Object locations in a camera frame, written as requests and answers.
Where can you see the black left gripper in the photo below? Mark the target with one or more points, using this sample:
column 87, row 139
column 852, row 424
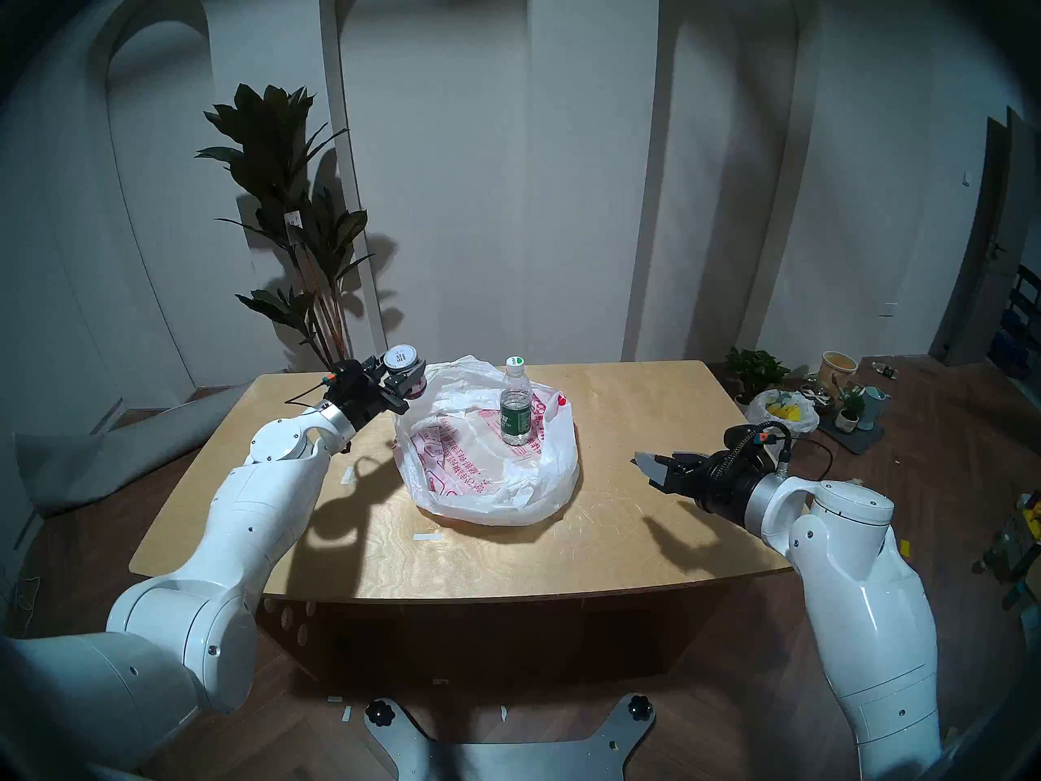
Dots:
column 354, row 393

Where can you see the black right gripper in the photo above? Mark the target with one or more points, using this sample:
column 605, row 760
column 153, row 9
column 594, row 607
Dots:
column 728, row 482

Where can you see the dark sauce jar white lid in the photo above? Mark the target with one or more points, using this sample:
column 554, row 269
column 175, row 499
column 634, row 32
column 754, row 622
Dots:
column 405, row 371

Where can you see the water bottle green label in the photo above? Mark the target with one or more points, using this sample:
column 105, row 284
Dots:
column 516, row 413

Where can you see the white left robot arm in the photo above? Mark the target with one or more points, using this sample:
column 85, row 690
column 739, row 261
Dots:
column 252, row 511

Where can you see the white plastic bag red print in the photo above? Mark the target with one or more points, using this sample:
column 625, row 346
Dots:
column 480, row 478

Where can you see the white bag with yellow contents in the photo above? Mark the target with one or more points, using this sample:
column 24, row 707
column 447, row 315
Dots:
column 785, row 413

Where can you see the light wooden table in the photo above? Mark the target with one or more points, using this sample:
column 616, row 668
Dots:
column 610, row 539

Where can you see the small green leafy plant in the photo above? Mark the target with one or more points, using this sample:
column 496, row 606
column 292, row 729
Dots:
column 755, row 368

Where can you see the dark floor tray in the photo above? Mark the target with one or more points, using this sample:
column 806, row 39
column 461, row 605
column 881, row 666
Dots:
column 854, row 442

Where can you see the small succulent in white pot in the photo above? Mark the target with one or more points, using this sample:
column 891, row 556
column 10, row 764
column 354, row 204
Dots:
column 849, row 413

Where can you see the teal watering can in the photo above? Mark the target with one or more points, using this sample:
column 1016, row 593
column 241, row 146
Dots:
column 874, row 407

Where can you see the tall dark-leaved potted plant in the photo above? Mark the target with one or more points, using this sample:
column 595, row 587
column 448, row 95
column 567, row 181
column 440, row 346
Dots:
column 280, row 177

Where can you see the black base knob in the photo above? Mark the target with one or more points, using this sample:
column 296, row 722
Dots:
column 380, row 713
column 640, row 707

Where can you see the rolled grey mat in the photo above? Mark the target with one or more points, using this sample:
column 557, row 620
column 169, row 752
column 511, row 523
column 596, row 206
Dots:
column 106, row 454

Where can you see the yellow and black equipment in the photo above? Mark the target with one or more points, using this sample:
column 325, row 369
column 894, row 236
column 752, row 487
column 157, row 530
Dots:
column 1017, row 543

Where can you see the dark grey door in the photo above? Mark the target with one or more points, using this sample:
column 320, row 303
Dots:
column 980, row 267

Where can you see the stacked blue crates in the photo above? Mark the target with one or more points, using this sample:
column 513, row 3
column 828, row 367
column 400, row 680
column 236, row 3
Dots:
column 1023, row 324

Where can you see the grey metal robot base plate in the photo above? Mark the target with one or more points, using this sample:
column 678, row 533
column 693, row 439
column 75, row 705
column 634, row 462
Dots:
column 504, row 761

